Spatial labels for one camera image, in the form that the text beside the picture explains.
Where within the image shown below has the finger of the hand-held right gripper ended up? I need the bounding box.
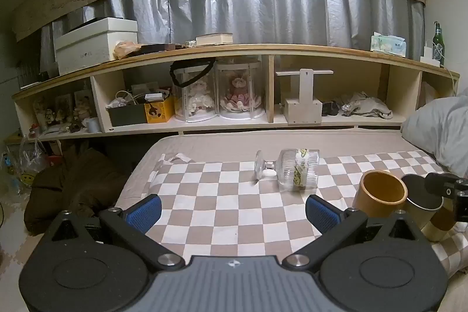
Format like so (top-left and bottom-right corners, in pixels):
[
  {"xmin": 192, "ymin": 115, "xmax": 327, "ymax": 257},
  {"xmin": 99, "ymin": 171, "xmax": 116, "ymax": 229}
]
[{"xmin": 425, "ymin": 172, "xmax": 459, "ymax": 196}]

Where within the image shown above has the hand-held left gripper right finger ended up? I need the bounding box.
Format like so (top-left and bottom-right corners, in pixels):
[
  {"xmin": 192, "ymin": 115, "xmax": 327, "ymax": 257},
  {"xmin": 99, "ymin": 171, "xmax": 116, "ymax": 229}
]
[{"xmin": 282, "ymin": 194, "xmax": 421, "ymax": 269}]

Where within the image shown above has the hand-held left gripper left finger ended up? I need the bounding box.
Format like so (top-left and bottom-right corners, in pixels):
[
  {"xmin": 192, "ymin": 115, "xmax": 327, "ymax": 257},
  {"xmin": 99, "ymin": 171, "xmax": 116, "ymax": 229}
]
[{"xmin": 47, "ymin": 194, "xmax": 186, "ymax": 270}]

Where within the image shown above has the clear ribbed glass cup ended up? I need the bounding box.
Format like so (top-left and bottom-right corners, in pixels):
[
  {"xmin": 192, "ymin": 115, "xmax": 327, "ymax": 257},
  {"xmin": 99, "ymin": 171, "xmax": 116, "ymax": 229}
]
[{"xmin": 255, "ymin": 148, "xmax": 320, "ymax": 192}]

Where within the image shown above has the metal cup with dark inside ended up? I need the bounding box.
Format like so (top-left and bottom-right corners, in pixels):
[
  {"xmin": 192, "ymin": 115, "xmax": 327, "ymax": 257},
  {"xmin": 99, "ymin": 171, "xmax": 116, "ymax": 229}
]
[{"xmin": 401, "ymin": 175, "xmax": 445, "ymax": 229}]

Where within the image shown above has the tan bamboo cup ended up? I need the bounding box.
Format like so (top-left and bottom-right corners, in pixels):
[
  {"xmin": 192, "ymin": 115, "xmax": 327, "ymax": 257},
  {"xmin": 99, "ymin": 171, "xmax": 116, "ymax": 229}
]
[{"xmin": 352, "ymin": 170, "xmax": 409, "ymax": 221}]

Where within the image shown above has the grey pillow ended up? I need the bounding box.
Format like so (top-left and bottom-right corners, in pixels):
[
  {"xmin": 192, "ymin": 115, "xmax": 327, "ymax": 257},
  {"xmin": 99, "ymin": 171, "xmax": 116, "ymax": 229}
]
[{"xmin": 400, "ymin": 88, "xmax": 468, "ymax": 175}]

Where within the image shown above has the checkered beige blanket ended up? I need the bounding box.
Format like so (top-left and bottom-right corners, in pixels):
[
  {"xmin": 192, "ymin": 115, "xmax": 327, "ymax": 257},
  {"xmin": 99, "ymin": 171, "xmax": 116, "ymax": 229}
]
[{"xmin": 116, "ymin": 150, "xmax": 468, "ymax": 278}]

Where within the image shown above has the dark green storage box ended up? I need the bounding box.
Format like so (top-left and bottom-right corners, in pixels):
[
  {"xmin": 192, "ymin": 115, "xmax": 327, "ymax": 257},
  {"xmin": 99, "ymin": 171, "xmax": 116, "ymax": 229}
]
[{"xmin": 108, "ymin": 104, "xmax": 148, "ymax": 127}]

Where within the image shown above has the yellow cardboard box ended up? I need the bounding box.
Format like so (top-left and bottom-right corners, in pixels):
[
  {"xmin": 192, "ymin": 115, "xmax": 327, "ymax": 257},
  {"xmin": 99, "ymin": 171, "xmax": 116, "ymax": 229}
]
[{"xmin": 144, "ymin": 96, "xmax": 176, "ymax": 124}]

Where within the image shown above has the crumpled grey cloth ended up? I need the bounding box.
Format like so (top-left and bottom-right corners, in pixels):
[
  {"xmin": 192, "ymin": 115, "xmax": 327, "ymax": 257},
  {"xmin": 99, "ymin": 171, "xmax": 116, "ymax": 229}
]
[{"xmin": 343, "ymin": 91, "xmax": 394, "ymax": 120}]

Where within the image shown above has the long wooden shelf unit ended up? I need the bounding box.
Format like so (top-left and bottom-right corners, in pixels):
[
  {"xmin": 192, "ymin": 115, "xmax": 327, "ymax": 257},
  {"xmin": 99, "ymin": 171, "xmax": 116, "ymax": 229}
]
[{"xmin": 12, "ymin": 44, "xmax": 460, "ymax": 142}]

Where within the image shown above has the wooden stand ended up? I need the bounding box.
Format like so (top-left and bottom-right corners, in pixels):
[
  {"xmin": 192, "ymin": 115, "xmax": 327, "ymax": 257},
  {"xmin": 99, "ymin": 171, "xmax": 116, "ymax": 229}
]
[{"xmin": 275, "ymin": 68, "xmax": 334, "ymax": 125}]

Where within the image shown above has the small white box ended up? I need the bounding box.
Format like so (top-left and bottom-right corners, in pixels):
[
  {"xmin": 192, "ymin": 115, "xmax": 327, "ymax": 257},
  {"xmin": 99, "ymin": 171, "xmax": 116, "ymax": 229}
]
[{"xmin": 420, "ymin": 46, "xmax": 441, "ymax": 65}]

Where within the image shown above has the clear plastic bag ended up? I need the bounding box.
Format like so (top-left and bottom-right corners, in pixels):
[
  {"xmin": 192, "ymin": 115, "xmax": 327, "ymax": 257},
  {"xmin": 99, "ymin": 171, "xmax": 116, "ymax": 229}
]
[{"xmin": 18, "ymin": 135, "xmax": 50, "ymax": 175}]

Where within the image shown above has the white doll in clear case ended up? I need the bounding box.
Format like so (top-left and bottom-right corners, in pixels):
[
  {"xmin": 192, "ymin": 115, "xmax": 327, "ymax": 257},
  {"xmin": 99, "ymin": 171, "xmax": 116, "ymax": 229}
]
[{"xmin": 172, "ymin": 61, "xmax": 217, "ymax": 123}]

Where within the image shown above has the group of small figurines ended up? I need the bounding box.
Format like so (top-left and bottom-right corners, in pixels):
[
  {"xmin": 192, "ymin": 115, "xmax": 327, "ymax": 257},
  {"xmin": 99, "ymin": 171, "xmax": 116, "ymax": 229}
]
[{"xmin": 32, "ymin": 90, "xmax": 96, "ymax": 134}]

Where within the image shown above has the green glass bottle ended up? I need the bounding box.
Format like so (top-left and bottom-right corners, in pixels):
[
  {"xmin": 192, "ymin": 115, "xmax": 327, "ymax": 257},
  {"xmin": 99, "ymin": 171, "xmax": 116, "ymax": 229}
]
[{"xmin": 432, "ymin": 21, "xmax": 445, "ymax": 67}]

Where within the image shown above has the pink doll in clear case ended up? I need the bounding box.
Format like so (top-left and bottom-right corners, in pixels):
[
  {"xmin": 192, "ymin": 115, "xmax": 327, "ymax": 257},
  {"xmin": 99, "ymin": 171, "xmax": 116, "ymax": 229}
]
[{"xmin": 216, "ymin": 59, "xmax": 265, "ymax": 120}]

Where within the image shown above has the green tissue box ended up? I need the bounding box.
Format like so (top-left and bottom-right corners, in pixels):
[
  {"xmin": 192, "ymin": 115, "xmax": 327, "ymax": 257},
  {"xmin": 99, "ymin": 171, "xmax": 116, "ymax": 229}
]
[{"xmin": 370, "ymin": 33, "xmax": 406, "ymax": 53}]

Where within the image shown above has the crumpled orange bag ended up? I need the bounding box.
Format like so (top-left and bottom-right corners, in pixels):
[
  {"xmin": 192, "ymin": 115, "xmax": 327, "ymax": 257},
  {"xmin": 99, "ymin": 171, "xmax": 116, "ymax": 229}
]
[{"xmin": 114, "ymin": 40, "xmax": 144, "ymax": 60}]

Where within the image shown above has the flat dark brown box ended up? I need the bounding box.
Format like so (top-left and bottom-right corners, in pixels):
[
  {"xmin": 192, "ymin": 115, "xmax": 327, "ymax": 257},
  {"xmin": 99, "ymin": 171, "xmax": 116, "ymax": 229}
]
[{"xmin": 140, "ymin": 44, "xmax": 182, "ymax": 54}]

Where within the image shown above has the white shoe box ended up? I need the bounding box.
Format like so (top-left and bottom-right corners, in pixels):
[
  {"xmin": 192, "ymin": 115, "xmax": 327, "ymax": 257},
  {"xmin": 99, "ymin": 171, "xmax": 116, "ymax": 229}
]
[{"xmin": 54, "ymin": 17, "xmax": 139, "ymax": 76}]

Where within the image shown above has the thick book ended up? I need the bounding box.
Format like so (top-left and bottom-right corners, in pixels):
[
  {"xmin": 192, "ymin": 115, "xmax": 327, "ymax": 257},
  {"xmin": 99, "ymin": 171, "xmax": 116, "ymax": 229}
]
[{"xmin": 195, "ymin": 33, "xmax": 234, "ymax": 47}]

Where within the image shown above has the grey curtain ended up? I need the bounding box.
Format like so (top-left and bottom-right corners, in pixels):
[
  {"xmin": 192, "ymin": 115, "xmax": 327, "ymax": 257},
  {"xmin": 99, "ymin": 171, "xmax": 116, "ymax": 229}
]
[{"xmin": 38, "ymin": 0, "xmax": 425, "ymax": 71}]

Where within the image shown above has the black carry strap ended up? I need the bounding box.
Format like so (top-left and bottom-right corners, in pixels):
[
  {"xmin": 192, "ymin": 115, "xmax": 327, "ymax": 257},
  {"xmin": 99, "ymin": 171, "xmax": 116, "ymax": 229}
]
[{"xmin": 170, "ymin": 58, "xmax": 216, "ymax": 89}]

